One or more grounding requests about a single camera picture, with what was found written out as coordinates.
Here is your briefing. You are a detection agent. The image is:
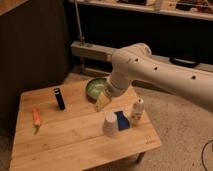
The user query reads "green bowl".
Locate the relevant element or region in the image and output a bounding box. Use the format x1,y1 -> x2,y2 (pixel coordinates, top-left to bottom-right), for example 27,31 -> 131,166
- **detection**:
86,77 -> 106,100

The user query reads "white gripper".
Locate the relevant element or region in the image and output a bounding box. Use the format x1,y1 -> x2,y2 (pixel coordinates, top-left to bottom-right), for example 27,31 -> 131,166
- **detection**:
96,75 -> 130,111

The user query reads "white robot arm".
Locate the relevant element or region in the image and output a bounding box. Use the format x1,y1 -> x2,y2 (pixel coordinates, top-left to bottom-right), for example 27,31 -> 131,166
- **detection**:
96,43 -> 213,113

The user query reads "blue white box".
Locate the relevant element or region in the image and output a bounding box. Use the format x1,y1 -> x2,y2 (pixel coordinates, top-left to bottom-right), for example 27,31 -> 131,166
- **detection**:
116,111 -> 130,130

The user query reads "cluttered shelf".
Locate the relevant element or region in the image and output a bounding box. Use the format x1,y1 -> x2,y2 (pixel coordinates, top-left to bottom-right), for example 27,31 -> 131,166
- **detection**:
68,0 -> 213,21

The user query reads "black cable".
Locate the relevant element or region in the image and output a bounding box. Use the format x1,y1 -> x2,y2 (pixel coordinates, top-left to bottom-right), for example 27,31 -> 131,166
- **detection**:
201,139 -> 213,171

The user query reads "grey case with black handle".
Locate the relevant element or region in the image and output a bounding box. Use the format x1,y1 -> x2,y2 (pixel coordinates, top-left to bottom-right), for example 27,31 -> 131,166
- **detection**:
71,41 -> 213,84

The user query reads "metal pole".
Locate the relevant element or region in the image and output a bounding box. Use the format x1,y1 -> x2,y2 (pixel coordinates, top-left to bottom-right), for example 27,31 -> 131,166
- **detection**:
74,0 -> 85,45

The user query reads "small white bottle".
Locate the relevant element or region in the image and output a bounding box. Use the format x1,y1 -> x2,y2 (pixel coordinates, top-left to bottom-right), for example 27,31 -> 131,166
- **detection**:
131,98 -> 145,125

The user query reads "orange carrot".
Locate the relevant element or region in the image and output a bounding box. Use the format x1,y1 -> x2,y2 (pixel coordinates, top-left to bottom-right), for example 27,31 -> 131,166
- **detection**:
32,108 -> 42,133

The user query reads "black eraser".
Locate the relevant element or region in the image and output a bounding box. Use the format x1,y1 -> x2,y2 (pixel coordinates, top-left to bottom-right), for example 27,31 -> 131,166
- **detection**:
54,88 -> 65,110

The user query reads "wooden table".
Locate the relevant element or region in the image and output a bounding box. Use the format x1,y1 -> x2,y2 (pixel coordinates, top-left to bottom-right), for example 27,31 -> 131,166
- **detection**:
10,81 -> 161,171

